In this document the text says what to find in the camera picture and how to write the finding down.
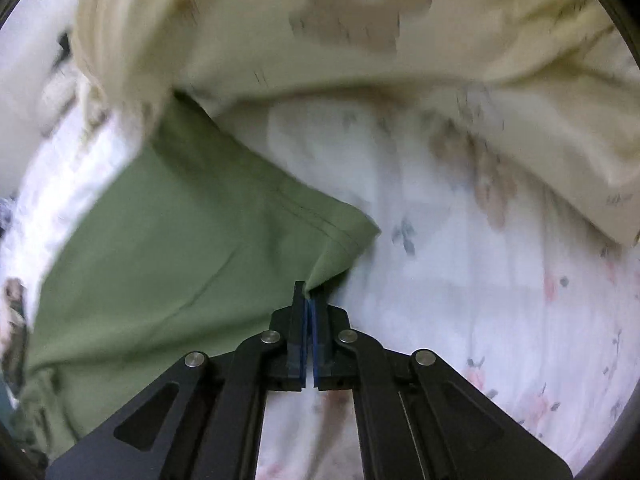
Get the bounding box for green pants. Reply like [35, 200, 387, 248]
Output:
[12, 96, 378, 460]

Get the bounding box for white floral bed sheet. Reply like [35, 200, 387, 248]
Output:
[1, 98, 639, 474]

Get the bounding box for beige pillow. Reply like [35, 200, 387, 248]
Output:
[36, 56, 90, 139]

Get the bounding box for cream bear-print duvet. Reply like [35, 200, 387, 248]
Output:
[72, 0, 639, 245]

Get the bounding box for black garment on pillow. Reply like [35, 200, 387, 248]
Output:
[54, 32, 70, 65]

